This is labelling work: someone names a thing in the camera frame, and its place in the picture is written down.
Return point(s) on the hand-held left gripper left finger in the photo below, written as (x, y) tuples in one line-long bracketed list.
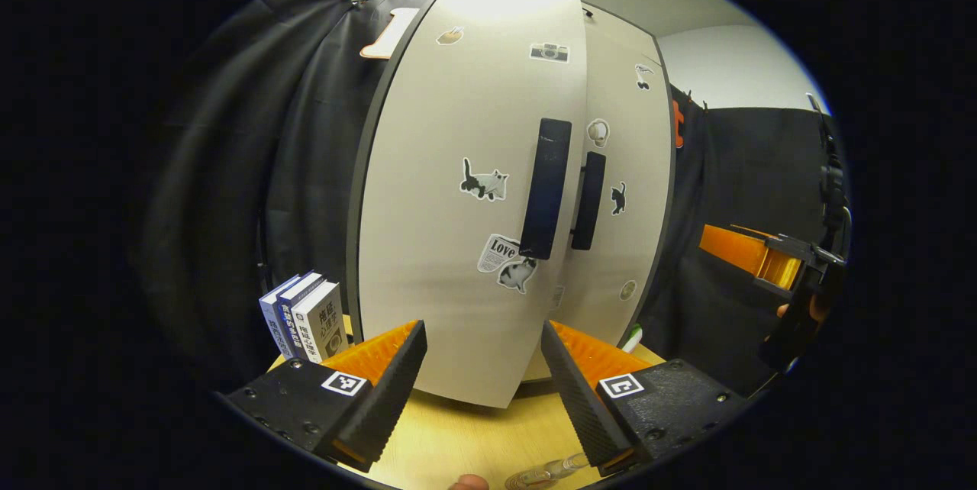
[(389, 398)]

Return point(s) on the clear glass bottle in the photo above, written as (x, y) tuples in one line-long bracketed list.
[(569, 465)]

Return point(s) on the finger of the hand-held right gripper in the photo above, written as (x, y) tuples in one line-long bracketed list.
[(733, 246)]

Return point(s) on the white cabinet door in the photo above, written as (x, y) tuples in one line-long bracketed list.
[(641, 154), (427, 169)]

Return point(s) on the black metal stand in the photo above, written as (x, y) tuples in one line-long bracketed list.
[(832, 185)]

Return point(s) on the dark blue book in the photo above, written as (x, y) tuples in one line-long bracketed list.
[(294, 314)]

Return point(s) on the white book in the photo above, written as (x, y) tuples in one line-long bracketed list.
[(320, 322)]

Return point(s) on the grey white cabinet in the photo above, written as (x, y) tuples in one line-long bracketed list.
[(352, 269)]

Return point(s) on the black backdrop cloth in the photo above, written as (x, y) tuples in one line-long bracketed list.
[(229, 169), (733, 169)]

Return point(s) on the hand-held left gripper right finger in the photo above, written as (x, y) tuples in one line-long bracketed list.
[(584, 406)]

